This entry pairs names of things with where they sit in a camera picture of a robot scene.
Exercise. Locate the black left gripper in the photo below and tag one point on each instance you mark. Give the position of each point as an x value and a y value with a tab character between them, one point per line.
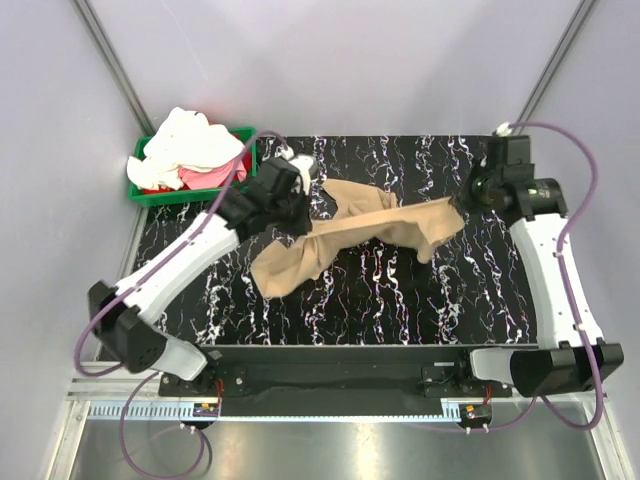
303	224

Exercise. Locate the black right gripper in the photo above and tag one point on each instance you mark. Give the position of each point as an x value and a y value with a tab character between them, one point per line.
465	196

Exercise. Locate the beige t-shirt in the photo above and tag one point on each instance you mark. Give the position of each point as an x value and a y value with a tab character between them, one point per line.
364	212

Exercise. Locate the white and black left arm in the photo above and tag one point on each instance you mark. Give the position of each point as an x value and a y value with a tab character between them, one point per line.
125	315

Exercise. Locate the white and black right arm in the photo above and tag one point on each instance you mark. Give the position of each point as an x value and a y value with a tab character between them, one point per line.
571	353

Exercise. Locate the pink t-shirt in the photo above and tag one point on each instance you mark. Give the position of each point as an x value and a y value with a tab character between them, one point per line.
213	178

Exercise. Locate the white t-shirt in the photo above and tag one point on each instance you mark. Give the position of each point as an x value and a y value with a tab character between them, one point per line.
185	145

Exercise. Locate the green plastic bin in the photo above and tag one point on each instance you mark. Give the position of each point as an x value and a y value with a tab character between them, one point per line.
148	198

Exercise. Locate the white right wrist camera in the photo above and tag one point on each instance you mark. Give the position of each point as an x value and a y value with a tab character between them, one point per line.
503	130

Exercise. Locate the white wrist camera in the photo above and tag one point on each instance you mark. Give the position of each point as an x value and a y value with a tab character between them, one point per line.
503	130
306	167

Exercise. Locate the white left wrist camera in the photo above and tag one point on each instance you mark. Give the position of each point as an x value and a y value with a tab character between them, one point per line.
306	167

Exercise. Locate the left aluminium corner post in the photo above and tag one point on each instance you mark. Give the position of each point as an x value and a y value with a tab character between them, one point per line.
98	35

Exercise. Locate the aluminium corner post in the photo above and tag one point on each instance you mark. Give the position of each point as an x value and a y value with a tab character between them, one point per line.
98	35
566	42

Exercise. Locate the right aluminium corner post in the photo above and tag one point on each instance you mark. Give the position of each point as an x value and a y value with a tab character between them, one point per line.
566	42

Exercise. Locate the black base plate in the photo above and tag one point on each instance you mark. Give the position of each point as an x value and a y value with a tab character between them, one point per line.
337	382

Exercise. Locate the white slotted cable duct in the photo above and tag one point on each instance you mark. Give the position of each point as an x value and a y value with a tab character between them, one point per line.
150	411

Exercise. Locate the aluminium rail frame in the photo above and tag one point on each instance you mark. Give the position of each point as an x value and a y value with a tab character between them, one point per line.
522	439

